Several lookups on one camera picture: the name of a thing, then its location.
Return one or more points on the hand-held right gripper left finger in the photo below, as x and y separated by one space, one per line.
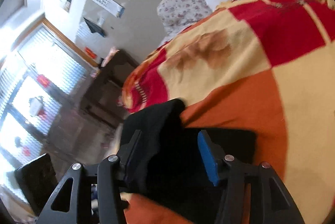
128 161

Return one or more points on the dark cloth on wall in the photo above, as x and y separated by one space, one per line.
94 27

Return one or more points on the wall calendar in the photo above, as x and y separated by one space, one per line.
107 3

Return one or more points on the window with blinds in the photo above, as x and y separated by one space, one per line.
34 82

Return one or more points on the red and yellow checked blanket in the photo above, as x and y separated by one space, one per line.
248 82

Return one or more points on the black pants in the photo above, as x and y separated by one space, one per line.
178 156

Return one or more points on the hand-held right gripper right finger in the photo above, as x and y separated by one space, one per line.
208 158

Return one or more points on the dark wooden bedside cabinet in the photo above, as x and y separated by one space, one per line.
107 88

